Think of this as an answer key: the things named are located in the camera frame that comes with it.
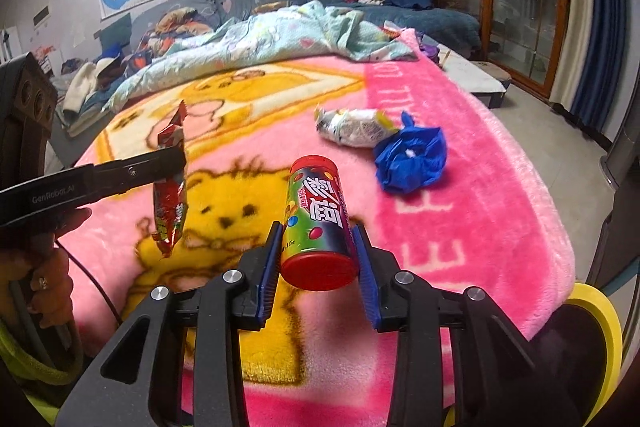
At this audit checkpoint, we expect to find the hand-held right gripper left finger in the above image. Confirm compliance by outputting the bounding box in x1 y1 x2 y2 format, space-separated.
60 221 285 427

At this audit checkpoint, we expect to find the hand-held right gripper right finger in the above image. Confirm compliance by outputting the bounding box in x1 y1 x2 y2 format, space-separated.
351 224 583 427

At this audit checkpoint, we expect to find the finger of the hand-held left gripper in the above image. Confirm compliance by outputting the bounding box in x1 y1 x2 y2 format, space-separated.
94 146 188 198

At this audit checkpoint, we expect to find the red snack wrapper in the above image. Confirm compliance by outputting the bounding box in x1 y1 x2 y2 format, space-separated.
151 99 190 260

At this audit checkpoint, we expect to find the red candy tube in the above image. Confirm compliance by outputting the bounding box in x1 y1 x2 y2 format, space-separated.
279 157 358 292

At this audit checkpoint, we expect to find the person's left hand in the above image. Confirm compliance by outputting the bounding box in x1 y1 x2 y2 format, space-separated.
0 208 93 325

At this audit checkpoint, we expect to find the white cloth heap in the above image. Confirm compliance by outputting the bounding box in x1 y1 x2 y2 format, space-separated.
62 57 126 118

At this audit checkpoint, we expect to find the colourful cloth pile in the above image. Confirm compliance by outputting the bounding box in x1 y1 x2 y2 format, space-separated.
135 7 221 52

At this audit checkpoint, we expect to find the white foam fruit net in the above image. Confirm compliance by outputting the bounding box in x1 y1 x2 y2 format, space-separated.
314 107 403 148

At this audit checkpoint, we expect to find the light blue printed quilt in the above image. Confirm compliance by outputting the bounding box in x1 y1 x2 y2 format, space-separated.
102 1 418 112

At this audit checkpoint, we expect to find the pink printed blanket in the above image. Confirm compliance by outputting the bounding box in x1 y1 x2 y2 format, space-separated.
75 29 576 427

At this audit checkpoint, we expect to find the white low bench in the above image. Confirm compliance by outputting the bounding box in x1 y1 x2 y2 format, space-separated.
440 49 512 108

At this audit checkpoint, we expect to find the yellow round bin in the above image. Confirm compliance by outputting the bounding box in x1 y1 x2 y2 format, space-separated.
565 282 626 427

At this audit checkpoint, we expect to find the grey standing air conditioner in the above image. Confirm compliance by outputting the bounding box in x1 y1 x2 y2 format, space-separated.
600 107 640 258

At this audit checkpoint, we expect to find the black cable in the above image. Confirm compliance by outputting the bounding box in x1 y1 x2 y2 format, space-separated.
52 239 123 325

